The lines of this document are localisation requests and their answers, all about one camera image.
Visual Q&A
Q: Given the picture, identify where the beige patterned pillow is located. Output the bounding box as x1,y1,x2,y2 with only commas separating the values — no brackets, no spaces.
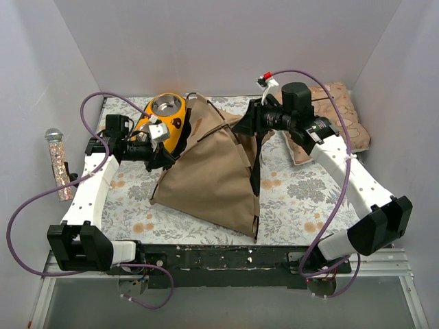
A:
282,82,370,166

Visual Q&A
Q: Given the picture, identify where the yellow double pet bowl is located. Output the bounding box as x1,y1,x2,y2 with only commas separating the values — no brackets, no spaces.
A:
130,93,186,154

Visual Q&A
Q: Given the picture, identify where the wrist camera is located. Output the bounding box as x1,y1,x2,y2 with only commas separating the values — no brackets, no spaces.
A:
147,123,170,149
257,72,280,105

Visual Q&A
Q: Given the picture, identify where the floral table mat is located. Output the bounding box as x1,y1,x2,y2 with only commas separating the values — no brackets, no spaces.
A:
102,132,340,245

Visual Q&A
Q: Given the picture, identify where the glitter toy microphone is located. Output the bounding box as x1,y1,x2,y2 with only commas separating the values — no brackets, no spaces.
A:
45,128,71,187

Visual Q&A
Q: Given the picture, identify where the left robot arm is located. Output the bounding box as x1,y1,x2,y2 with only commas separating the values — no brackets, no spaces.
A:
47,114,175,274

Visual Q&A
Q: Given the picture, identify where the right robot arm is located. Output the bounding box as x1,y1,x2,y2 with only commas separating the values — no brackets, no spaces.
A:
233,77,413,273

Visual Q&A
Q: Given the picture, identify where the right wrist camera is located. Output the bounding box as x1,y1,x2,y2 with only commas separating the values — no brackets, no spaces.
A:
257,72,280,105

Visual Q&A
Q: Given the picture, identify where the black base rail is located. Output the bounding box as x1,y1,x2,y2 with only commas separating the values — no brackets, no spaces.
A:
106,243,354,291

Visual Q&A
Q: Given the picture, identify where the beige fabric pet tent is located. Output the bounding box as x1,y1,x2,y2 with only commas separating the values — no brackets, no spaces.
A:
149,91,275,244

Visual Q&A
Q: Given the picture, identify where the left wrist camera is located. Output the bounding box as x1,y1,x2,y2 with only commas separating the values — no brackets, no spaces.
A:
147,123,170,149

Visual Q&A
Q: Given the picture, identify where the black microphone stand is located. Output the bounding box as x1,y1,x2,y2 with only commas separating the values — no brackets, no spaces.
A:
64,161,78,182

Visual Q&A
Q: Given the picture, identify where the aluminium frame rail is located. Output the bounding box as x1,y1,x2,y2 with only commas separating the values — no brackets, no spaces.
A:
29,248,429,328

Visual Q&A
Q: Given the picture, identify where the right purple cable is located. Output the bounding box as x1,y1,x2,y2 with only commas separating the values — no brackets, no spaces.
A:
270,70,361,300

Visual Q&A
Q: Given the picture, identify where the purple cable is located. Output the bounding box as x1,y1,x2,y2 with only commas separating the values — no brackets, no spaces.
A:
270,70,361,300
5,91,175,310

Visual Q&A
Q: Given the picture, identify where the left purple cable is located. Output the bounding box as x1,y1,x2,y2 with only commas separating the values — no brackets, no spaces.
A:
5,91,175,310

